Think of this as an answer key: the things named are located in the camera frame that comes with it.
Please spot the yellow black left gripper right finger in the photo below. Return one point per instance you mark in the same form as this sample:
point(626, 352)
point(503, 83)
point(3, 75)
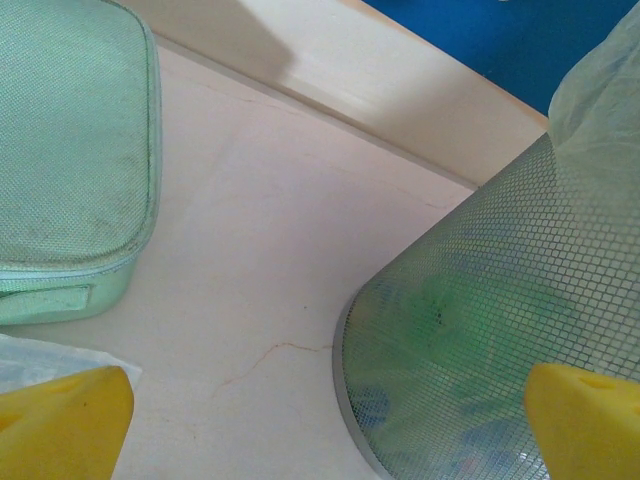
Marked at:
point(590, 430)

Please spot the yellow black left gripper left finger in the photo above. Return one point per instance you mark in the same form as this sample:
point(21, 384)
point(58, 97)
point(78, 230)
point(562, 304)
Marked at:
point(60, 430)

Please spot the clear plastic waste bin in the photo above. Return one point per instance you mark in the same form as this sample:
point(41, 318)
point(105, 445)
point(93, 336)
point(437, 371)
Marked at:
point(525, 280)

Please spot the pale green bin liner bag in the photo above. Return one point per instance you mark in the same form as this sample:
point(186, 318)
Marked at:
point(605, 85)

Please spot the clear plastic zip bag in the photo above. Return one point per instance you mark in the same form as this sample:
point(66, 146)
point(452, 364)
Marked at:
point(65, 357)

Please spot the mint green zip pouch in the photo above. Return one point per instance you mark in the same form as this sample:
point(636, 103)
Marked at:
point(70, 150)

